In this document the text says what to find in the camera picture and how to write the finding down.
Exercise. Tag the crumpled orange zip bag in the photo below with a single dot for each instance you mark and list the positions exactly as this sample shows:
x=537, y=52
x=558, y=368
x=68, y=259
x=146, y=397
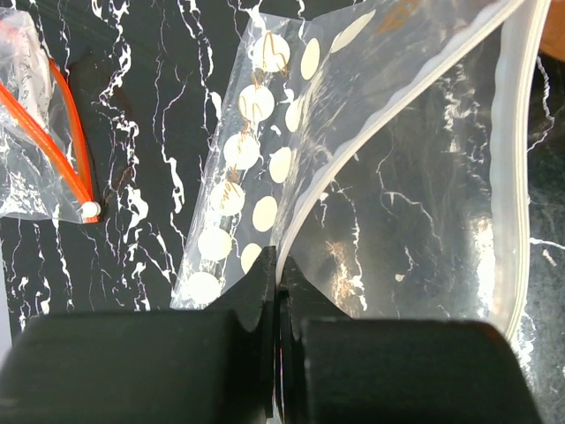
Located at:
x=45, y=166

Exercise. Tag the polka dot zip bag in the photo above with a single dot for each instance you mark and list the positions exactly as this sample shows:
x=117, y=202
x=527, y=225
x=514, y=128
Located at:
x=381, y=147

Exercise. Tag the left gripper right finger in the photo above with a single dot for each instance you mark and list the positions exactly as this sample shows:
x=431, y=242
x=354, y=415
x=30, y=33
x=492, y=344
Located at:
x=336, y=369

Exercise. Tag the orange plastic basket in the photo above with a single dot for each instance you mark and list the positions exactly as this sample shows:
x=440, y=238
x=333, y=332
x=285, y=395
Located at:
x=553, y=37

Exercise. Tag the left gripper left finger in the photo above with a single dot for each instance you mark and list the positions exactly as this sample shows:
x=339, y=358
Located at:
x=214, y=365

